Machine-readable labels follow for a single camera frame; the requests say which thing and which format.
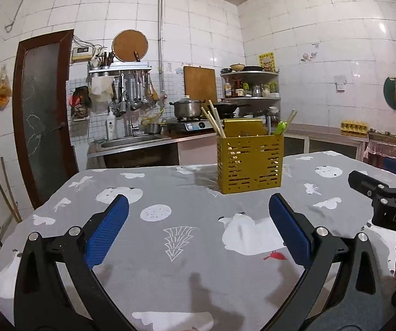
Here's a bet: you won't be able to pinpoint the small steel saucepan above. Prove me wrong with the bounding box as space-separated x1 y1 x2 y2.
144 122 162 135

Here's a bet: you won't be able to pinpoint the rectangular wooden cutting board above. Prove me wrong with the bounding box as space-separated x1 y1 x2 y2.
183 66 217 103

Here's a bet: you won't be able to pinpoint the white soap bottle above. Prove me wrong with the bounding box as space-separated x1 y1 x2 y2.
106 110 116 140

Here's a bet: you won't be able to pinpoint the yellow wall poster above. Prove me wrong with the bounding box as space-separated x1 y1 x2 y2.
259 52 277 73

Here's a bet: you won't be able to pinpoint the steel gas stove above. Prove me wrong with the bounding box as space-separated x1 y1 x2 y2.
166 118 214 134

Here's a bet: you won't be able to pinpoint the steel cooking pot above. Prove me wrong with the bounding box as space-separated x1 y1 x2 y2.
169 97 204 120

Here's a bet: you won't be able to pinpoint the kitchen counter cabinets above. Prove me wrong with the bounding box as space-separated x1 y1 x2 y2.
86 124 368 169

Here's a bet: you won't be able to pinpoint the steel kitchen sink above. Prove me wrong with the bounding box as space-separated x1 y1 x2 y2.
99 135 165 150

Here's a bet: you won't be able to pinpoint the long wooden chopstick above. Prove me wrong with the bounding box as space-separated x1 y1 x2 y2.
285 109 297 127

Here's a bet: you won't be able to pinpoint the grey patterned tablecloth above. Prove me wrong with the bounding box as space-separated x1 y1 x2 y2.
0 151 396 330

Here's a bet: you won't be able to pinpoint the corner wall shelf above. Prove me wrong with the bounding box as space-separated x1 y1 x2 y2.
220 70 279 99

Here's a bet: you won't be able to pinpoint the yellow perforated utensil holder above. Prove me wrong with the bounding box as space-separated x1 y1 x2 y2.
217 118 284 194

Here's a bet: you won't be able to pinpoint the round wooden cutting board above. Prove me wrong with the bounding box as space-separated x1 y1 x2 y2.
112 29 148 62

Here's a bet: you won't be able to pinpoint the wall utensil rack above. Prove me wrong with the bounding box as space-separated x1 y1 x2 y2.
88 62 152 76

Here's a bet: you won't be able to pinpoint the green plastic utensil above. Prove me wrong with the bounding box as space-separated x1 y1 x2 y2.
273 121 287 135

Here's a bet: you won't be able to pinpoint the yellow egg tray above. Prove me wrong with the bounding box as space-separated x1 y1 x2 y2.
340 120 369 135

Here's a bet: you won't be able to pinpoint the black wok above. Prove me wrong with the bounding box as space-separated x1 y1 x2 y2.
214 102 250 114

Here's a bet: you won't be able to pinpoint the dark framed glass door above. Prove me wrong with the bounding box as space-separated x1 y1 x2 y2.
12 29 78 209

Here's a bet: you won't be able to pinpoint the wire wall basket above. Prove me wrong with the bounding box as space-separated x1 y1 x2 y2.
69 86 92 121

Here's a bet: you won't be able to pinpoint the wooden chopstick on table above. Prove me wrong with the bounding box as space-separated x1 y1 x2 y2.
201 107 223 137

